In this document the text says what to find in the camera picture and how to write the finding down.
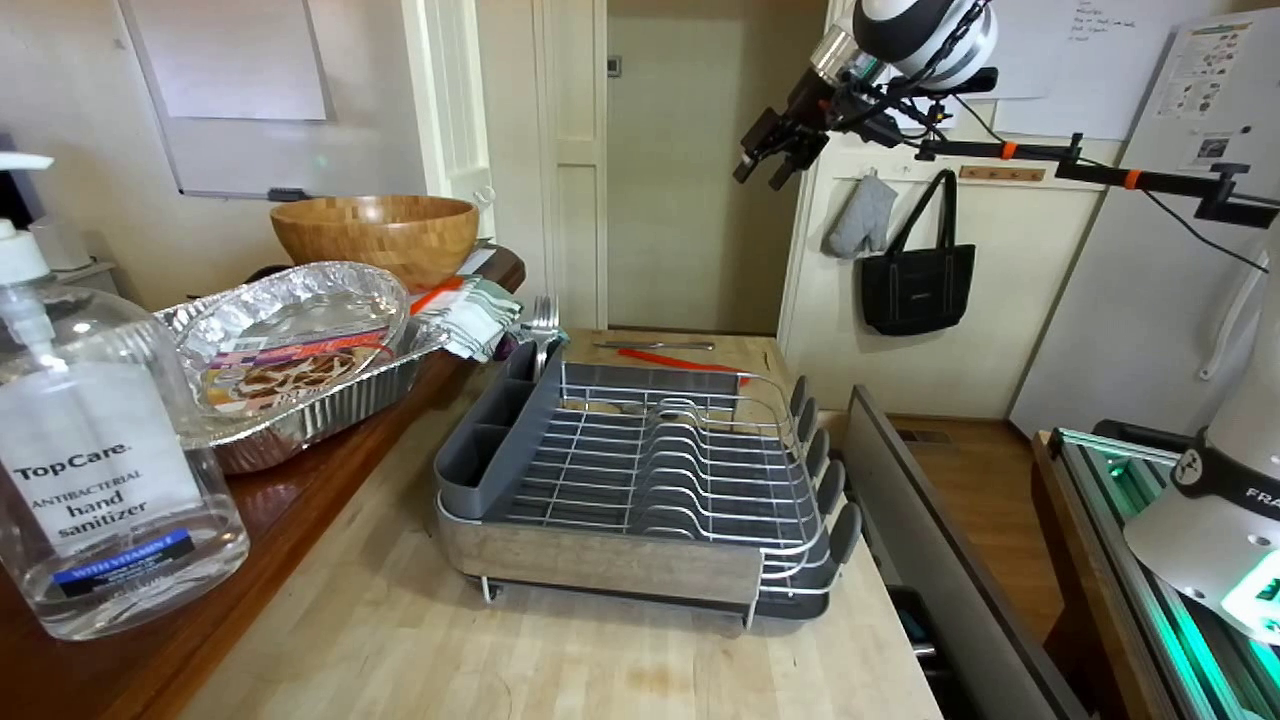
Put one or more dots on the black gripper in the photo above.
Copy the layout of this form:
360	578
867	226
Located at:
820	102

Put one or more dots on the grey dish rack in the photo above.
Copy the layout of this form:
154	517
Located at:
642	495

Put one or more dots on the grey oven mitt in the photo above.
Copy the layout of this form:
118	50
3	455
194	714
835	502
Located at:
860	218

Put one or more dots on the black tote bag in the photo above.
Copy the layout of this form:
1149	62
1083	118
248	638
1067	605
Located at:
919	285

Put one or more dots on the red silicone spatula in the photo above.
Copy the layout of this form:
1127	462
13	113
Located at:
674	361

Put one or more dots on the black boom with orange clamps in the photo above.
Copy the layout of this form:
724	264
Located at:
1093	170

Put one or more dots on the wooden bowl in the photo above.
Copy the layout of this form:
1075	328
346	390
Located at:
382	237

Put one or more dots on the white refrigerator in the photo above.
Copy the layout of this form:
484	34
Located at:
1145	320

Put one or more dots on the open utensil drawer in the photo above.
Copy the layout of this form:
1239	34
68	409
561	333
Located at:
935	562

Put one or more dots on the aluminium foil tray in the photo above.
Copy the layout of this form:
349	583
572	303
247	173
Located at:
294	361

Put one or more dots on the clear hand sanitizer bottle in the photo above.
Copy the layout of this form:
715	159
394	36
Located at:
92	464

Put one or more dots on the brown wooden raised counter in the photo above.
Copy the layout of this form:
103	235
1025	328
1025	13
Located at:
132	666

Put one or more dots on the black stereo camera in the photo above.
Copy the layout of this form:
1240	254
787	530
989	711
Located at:
981	82

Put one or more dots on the white wall whiteboard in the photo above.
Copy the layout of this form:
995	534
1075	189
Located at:
242	94

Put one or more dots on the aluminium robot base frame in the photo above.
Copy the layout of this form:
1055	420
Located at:
1145	584

